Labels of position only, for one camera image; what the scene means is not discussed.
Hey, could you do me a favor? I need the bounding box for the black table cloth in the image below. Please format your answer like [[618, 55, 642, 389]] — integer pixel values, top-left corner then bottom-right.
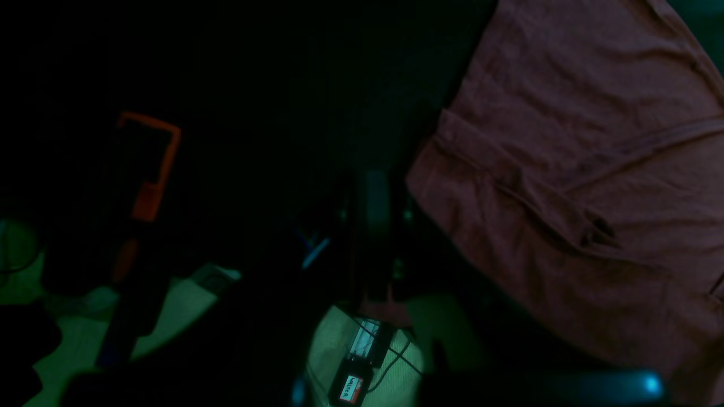
[[2, 1, 722, 406]]

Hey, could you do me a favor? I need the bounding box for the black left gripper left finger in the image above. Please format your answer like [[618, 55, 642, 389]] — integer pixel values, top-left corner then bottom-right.
[[294, 171, 364, 309]]

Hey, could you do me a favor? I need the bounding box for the maroon long-sleeve T-shirt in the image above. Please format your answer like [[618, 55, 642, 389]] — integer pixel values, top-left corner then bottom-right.
[[407, 1, 723, 405]]

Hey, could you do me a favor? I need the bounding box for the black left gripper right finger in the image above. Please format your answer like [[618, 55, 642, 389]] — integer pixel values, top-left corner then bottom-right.
[[390, 172, 442, 302]]

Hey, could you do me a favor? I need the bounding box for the black power adapter brick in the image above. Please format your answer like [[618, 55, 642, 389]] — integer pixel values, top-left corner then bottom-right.
[[327, 318, 396, 406]]

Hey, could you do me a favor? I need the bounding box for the orange black clamp right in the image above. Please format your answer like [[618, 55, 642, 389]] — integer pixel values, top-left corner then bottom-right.
[[110, 111, 183, 284]]

